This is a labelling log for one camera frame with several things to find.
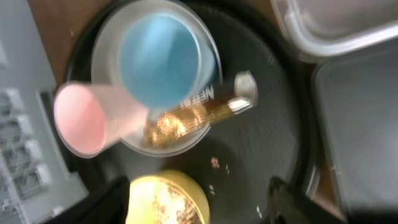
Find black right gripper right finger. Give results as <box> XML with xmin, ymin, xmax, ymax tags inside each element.
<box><xmin>267</xmin><ymin>176</ymin><xmax>344</xmax><ymax>224</ymax></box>

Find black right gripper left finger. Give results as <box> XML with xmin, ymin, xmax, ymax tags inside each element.
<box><xmin>45</xmin><ymin>176</ymin><xmax>130</xmax><ymax>224</ymax></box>

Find yellow bowl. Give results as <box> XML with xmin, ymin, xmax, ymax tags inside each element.
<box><xmin>125</xmin><ymin>170</ymin><xmax>210</xmax><ymax>224</ymax></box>

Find food scraps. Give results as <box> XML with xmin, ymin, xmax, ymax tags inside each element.
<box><xmin>151</xmin><ymin>184</ymin><xmax>202</xmax><ymax>224</ymax></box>

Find pink plastic cup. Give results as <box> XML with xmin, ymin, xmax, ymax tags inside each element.
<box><xmin>53</xmin><ymin>82</ymin><xmax>148</xmax><ymax>159</ymax></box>

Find gold coffee sachet wrapper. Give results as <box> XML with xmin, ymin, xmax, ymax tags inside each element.
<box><xmin>144</xmin><ymin>70</ymin><xmax>258</xmax><ymax>148</ymax></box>

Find blue plastic cup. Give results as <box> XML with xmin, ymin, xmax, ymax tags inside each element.
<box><xmin>119</xmin><ymin>14</ymin><xmax>216</xmax><ymax>110</ymax></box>

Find white round plate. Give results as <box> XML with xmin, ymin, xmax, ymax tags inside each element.
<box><xmin>91</xmin><ymin>0</ymin><xmax>223</xmax><ymax>157</ymax></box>

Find grey dishwasher rack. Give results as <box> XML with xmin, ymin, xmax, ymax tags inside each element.
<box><xmin>1</xmin><ymin>0</ymin><xmax>88</xmax><ymax>223</ymax></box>

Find black rectangular waste tray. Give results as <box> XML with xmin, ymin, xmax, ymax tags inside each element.
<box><xmin>312</xmin><ymin>40</ymin><xmax>397</xmax><ymax>217</ymax></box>

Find clear plastic waste bin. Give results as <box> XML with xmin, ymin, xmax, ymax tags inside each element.
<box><xmin>271</xmin><ymin>0</ymin><xmax>397</xmax><ymax>62</ymax></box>

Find black round tray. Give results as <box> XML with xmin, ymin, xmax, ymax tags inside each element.
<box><xmin>63</xmin><ymin>1</ymin><xmax>318</xmax><ymax>223</ymax></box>

